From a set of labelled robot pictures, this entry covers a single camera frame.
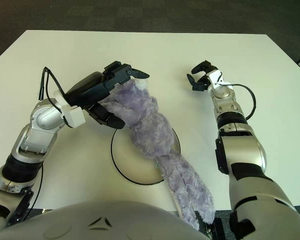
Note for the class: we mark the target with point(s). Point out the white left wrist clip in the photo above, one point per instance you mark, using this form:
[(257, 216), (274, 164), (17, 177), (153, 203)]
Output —
[(75, 117)]

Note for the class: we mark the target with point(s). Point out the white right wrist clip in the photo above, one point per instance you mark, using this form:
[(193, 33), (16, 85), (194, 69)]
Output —
[(215, 76)]

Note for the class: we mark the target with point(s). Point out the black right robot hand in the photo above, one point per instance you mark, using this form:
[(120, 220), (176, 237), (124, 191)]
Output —
[(201, 85)]

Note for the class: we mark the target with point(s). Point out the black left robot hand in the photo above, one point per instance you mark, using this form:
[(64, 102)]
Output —
[(90, 87)]

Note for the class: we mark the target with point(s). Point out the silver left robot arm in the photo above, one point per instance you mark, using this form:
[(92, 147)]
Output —
[(37, 132)]

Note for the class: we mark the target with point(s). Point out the silver robot torso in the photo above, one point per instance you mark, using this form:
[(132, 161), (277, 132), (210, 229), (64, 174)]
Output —
[(102, 222)]

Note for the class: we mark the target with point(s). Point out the white plate black rim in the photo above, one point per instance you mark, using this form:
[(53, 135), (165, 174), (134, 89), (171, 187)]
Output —
[(130, 155)]

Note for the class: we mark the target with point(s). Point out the purple plush doll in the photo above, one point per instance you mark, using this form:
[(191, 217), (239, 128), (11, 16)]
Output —
[(150, 135)]

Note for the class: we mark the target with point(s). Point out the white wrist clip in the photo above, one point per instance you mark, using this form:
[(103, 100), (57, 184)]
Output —
[(75, 117), (215, 76)]

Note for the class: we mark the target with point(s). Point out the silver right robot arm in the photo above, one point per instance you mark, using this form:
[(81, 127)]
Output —
[(242, 150)]

